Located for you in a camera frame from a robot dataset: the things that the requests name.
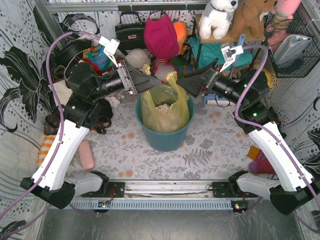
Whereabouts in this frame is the rainbow folded cloth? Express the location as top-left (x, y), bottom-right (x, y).
top-left (170, 57), bottom-right (194, 75)

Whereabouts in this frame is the brown teddy bear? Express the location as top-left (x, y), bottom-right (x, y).
top-left (230, 0), bottom-right (278, 39)

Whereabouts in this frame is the brown patterned bag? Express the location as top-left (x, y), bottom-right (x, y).
top-left (43, 112), bottom-right (112, 136)

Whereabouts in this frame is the pink head plush doll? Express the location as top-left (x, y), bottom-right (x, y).
top-left (153, 58), bottom-right (179, 83)

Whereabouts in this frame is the white plush dog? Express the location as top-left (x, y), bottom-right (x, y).
top-left (198, 0), bottom-right (238, 40)

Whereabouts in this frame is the orange checkered towel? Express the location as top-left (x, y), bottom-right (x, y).
top-left (37, 135), bottom-right (56, 167)

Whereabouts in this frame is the pink sponge roll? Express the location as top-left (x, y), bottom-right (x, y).
top-left (78, 140), bottom-right (95, 171)

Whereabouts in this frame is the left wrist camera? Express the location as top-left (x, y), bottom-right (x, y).
top-left (98, 36), bottom-right (120, 67)

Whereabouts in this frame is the cream plush lamb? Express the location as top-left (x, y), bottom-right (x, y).
top-left (124, 48), bottom-right (151, 69)

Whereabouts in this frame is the black leather handbag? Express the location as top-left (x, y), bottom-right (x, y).
top-left (114, 11), bottom-right (147, 55)

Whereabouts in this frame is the magenta cloth bag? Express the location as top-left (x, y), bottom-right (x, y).
top-left (143, 13), bottom-right (179, 60)

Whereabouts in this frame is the crumpled paper trash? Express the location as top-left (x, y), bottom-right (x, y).
top-left (152, 103), bottom-right (176, 119)

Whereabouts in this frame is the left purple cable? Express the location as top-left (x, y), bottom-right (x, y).
top-left (0, 31), bottom-right (101, 238)

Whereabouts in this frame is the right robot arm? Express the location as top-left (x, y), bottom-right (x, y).
top-left (177, 60), bottom-right (320, 215)

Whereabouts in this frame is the cream canvas tote bag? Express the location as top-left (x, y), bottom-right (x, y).
top-left (52, 80), bottom-right (73, 106)

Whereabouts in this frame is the black wire basket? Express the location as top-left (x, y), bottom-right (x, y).
top-left (264, 12), bottom-right (320, 78)

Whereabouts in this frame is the pink plush toy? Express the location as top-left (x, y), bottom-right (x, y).
top-left (267, 0), bottom-right (301, 31)

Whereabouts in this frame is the blue floor mop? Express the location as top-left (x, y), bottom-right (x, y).
top-left (200, 34), bottom-right (245, 103)

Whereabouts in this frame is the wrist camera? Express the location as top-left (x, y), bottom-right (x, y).
top-left (219, 45), bottom-right (244, 73)
top-left (98, 36), bottom-right (120, 67)

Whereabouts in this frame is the purple cable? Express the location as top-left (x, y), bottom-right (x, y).
top-left (0, 31), bottom-right (101, 238)
top-left (234, 44), bottom-right (320, 233)

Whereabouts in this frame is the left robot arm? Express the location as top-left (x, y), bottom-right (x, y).
top-left (20, 58), bottom-right (161, 209)

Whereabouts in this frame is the yellow trash bag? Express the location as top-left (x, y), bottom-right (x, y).
top-left (140, 71), bottom-right (190, 134)

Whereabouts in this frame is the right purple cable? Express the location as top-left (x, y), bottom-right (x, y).
top-left (234, 44), bottom-right (320, 233)

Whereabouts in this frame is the black round hat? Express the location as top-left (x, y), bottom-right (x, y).
top-left (53, 39), bottom-right (93, 67)

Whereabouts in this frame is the colorful printed cloth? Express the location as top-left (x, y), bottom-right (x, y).
top-left (82, 44), bottom-right (113, 72)

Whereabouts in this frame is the silver foil pouch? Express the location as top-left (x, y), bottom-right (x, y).
top-left (273, 34), bottom-right (313, 65)

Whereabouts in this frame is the teal folded cloth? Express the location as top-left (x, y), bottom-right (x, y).
top-left (188, 37), bottom-right (253, 69)

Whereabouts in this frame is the small white plush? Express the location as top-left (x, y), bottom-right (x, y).
top-left (104, 93), bottom-right (125, 109)

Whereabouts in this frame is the yellow plush toy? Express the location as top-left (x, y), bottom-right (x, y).
top-left (253, 61), bottom-right (272, 88)

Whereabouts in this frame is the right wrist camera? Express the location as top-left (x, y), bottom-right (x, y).
top-left (219, 45), bottom-right (244, 73)

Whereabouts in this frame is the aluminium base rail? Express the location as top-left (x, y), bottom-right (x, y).
top-left (70, 180), bottom-right (258, 212)

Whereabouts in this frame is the teal trash bin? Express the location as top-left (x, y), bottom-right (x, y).
top-left (135, 98), bottom-right (196, 152)

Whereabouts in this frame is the orange plush toy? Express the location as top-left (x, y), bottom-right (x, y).
top-left (173, 21), bottom-right (188, 55)

